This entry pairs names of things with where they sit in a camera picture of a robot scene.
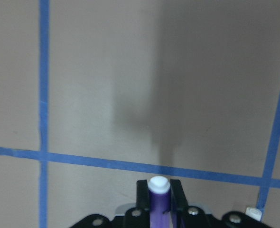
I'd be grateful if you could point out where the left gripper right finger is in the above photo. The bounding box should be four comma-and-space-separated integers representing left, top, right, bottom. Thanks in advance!
170, 179, 206, 228

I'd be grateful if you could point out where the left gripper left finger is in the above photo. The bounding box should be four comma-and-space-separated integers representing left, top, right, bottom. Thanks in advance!
123, 180, 150, 228

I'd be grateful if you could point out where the purple pen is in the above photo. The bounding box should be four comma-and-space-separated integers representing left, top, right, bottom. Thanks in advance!
148, 176, 171, 228

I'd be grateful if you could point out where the yellow pen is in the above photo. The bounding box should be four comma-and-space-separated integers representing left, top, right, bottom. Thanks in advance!
245, 207, 262, 222

